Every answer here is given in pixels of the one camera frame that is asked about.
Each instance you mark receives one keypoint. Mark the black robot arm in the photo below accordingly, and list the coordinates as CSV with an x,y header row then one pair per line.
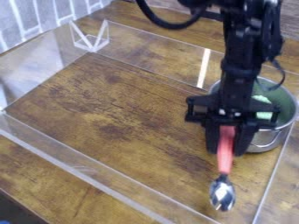
x,y
254,41

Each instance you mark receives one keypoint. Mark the pink handled metal spoon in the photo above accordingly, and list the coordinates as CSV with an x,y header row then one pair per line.
x,y
222,191

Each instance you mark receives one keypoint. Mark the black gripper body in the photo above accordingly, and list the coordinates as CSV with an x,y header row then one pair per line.
x,y
230,105

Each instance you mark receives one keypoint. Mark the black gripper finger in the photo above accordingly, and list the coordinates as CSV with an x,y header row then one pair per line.
x,y
246,132
212,136

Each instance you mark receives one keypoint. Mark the stainless steel pot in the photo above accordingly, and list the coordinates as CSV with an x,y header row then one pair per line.
x,y
268,138

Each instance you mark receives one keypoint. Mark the green knitted toy vegetable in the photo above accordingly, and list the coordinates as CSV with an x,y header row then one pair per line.
x,y
262,115

